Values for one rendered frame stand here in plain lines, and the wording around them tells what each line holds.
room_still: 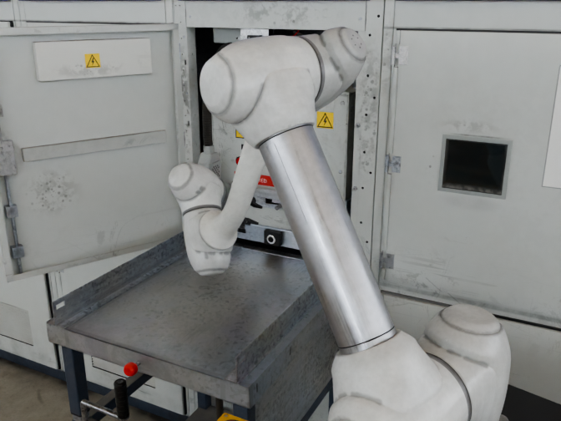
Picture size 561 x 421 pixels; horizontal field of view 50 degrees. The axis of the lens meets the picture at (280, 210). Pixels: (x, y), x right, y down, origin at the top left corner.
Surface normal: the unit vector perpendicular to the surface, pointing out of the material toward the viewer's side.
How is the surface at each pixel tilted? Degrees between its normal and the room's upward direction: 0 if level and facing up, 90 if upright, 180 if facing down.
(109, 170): 90
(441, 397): 47
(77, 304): 90
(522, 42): 90
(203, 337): 0
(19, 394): 0
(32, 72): 90
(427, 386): 55
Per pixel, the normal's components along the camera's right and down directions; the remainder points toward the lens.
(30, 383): 0.00, -0.95
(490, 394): 0.63, 0.20
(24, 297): -0.46, 0.29
